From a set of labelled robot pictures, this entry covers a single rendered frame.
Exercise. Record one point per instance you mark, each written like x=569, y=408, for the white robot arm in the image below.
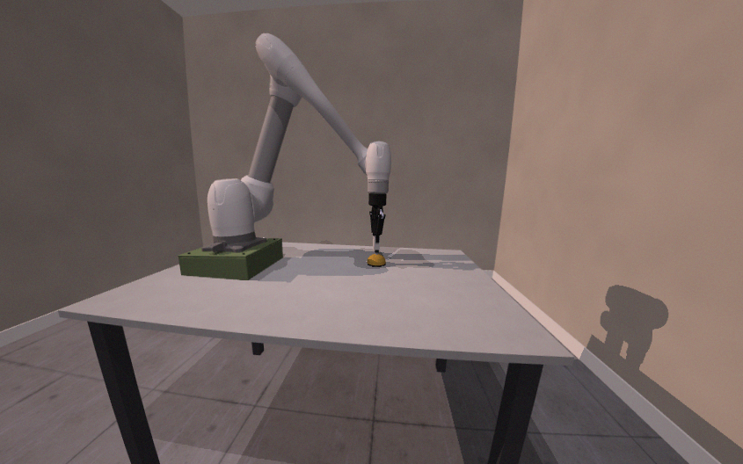
x=234, y=206

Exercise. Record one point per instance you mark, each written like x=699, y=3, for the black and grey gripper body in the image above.
x=377, y=199

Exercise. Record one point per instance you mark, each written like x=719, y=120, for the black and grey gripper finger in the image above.
x=372, y=224
x=378, y=228

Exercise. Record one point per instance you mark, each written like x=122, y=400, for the brass dome bell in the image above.
x=376, y=260

